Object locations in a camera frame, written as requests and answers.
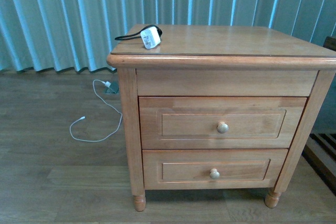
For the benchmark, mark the wooden drawer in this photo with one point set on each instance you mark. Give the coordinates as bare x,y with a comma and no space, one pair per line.
212,169
219,122

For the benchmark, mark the white charger plug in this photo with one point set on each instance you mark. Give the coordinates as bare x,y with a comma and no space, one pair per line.
150,37

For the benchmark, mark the wooden nightstand cabinet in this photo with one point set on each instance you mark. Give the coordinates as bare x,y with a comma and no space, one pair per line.
221,61

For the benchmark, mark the open metal floor socket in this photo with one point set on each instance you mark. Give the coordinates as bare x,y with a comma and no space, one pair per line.
113,88

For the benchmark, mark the light green curtain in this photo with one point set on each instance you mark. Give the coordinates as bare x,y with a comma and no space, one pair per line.
61,34

